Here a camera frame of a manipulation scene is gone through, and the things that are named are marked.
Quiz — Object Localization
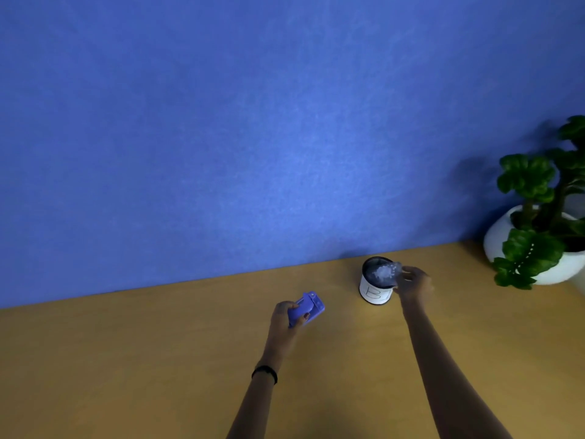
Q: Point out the clear plastic bag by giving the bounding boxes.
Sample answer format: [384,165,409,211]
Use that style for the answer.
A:
[368,262,404,287]

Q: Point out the person's right forearm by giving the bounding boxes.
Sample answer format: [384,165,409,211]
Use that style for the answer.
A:
[401,301,513,439]

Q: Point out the white labelled black tin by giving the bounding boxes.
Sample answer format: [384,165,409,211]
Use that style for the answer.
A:
[359,257,396,305]

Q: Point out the person's right hand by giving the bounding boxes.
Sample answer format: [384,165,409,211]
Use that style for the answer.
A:
[394,266,434,306]

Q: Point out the white round plant pot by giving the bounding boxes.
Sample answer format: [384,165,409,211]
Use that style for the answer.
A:
[484,205,585,286]

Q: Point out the blue rectangular box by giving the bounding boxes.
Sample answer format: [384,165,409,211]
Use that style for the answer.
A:
[288,291,325,329]

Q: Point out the person's left hand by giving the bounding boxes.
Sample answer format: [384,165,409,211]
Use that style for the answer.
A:
[266,301,310,363]

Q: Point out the green leafy plant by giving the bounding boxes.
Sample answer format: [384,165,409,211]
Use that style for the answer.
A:
[492,115,585,290]

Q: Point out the person's left forearm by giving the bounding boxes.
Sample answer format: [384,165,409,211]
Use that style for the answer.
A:
[227,356,283,439]

